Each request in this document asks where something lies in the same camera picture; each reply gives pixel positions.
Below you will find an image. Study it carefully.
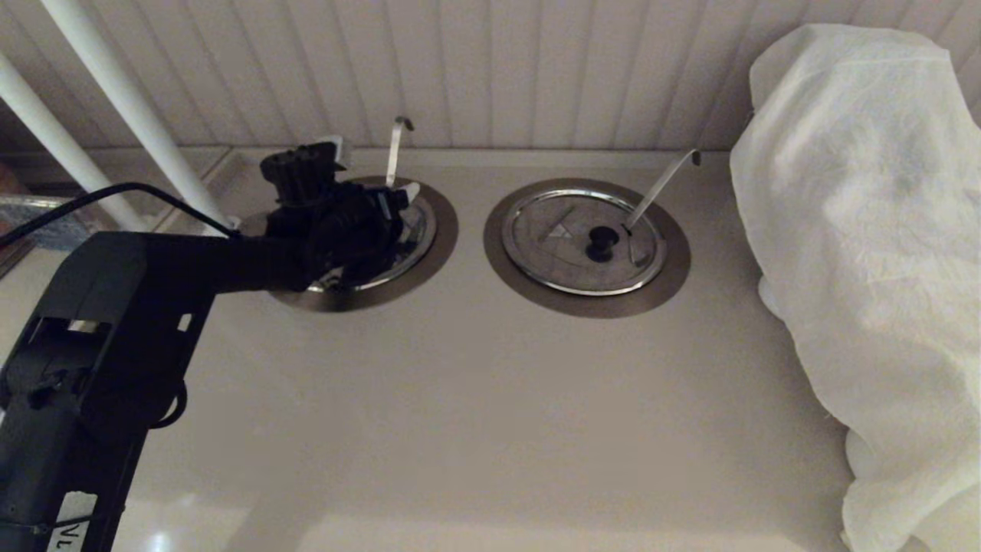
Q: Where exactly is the white round pole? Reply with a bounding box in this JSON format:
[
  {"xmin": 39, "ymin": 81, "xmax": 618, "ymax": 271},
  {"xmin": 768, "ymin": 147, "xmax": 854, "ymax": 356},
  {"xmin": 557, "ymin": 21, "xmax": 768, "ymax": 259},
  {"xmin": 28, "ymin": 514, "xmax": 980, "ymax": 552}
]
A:
[
  {"xmin": 0, "ymin": 52, "xmax": 146, "ymax": 232},
  {"xmin": 40, "ymin": 0, "xmax": 242, "ymax": 235}
]

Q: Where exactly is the white draped cloth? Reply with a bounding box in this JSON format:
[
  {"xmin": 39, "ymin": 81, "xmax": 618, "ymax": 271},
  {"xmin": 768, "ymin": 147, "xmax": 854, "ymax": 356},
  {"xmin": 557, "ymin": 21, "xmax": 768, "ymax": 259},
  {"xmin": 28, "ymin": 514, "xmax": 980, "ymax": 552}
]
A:
[{"xmin": 729, "ymin": 23, "xmax": 981, "ymax": 552}]

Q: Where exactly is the steel ladle hooked handle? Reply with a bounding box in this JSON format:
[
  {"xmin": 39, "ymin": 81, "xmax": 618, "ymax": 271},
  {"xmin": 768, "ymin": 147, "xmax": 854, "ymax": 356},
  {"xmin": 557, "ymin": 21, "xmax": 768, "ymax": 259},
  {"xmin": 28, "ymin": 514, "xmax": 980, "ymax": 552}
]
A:
[
  {"xmin": 625, "ymin": 149, "xmax": 701, "ymax": 229},
  {"xmin": 386, "ymin": 116, "xmax": 415, "ymax": 189}
]

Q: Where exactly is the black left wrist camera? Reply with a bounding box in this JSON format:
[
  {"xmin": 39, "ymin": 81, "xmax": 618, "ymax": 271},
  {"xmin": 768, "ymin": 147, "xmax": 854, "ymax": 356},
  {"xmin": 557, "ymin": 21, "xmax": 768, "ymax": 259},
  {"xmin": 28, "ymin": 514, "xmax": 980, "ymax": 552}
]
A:
[{"xmin": 259, "ymin": 142, "xmax": 347, "ymax": 209}]

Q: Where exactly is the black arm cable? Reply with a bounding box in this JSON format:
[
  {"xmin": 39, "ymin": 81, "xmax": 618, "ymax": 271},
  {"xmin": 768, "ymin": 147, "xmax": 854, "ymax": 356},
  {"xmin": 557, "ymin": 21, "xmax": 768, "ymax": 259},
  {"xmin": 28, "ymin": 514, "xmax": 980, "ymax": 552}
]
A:
[{"xmin": 0, "ymin": 182, "xmax": 238, "ymax": 250}]

